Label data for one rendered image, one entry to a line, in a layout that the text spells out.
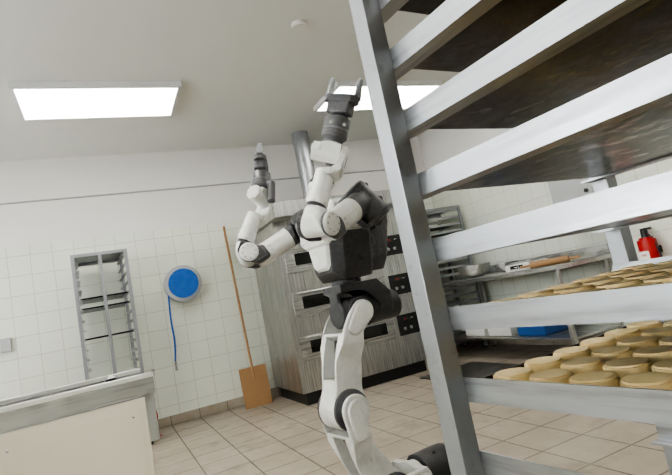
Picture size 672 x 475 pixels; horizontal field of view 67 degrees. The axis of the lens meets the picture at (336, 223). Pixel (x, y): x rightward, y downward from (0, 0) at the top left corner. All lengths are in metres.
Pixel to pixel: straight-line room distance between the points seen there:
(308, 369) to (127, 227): 2.51
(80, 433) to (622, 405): 1.39
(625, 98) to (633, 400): 0.27
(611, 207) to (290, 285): 4.76
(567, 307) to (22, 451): 1.41
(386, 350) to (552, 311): 5.05
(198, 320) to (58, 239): 1.68
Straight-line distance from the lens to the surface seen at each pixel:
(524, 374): 0.69
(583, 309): 0.56
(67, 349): 5.92
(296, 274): 5.22
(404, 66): 0.74
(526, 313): 0.60
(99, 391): 1.65
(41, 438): 1.65
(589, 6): 0.55
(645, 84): 0.51
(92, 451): 1.66
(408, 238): 0.67
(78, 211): 6.07
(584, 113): 0.54
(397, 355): 5.66
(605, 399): 0.57
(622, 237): 1.01
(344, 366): 1.90
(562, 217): 0.55
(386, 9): 0.78
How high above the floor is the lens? 1.02
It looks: 8 degrees up
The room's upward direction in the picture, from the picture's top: 11 degrees counter-clockwise
